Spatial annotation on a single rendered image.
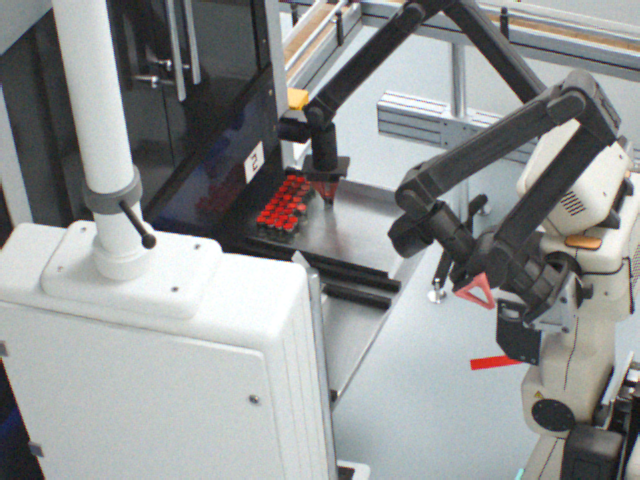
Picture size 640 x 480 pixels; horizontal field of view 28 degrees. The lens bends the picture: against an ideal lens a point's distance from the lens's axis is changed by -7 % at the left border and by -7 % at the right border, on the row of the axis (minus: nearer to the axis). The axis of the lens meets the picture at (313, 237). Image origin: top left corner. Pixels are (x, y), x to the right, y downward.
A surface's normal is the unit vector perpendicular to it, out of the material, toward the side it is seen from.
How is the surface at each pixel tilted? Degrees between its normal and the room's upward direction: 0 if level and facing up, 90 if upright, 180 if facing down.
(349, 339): 0
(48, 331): 90
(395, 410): 0
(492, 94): 90
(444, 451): 0
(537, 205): 79
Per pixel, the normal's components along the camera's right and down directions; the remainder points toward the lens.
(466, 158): -0.37, 0.47
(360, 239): -0.07, -0.76
